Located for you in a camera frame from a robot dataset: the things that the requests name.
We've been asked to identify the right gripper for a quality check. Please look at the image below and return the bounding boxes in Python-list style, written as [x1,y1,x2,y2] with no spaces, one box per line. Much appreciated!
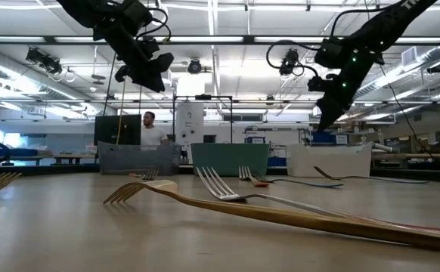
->
[317,56,374,132]

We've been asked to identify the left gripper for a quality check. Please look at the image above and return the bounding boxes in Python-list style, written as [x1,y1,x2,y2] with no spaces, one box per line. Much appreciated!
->
[114,37,167,94]

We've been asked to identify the silver fork blue handle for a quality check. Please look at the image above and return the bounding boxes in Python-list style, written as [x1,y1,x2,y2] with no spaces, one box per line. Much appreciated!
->
[250,168,345,189]

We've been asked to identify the grey plastic bin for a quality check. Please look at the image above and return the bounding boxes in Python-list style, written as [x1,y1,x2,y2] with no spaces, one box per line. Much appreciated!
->
[98,141,181,176]

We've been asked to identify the blue storage bins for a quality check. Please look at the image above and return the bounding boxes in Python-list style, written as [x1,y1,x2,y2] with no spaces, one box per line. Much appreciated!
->
[310,130,350,146]

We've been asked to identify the white plastic bin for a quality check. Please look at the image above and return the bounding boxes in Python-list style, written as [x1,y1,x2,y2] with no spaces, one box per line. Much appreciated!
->
[286,142,373,178]

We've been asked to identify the person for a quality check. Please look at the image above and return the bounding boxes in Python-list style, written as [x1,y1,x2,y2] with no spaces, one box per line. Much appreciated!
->
[140,111,170,147]

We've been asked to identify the black monitor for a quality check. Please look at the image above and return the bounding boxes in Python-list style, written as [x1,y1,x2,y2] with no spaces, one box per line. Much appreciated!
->
[94,114,142,146]

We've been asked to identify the white panel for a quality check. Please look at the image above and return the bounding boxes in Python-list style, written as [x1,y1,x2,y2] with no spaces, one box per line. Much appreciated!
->
[175,102,205,152]

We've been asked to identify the white air vent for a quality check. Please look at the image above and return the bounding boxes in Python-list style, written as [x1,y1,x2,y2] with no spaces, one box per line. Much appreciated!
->
[401,46,418,67]

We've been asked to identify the teal plastic bin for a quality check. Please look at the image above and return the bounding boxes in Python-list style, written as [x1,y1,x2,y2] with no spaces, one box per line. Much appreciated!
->
[191,142,271,178]

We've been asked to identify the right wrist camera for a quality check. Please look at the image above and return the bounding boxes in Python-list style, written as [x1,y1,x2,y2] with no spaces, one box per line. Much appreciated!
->
[306,74,330,93]

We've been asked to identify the hanging yellow cable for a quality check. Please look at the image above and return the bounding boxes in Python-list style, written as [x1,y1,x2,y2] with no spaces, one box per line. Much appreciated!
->
[116,77,127,145]

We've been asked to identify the black metal frame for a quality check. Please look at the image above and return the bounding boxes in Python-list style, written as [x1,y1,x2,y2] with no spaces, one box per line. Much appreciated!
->
[172,94,234,152]

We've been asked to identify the black ceiling camera cluster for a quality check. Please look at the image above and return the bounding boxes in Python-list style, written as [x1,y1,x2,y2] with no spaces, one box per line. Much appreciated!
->
[25,47,64,76]

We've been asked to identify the silver ventilation duct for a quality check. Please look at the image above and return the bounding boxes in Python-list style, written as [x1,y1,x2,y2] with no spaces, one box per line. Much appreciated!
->
[0,44,117,114]

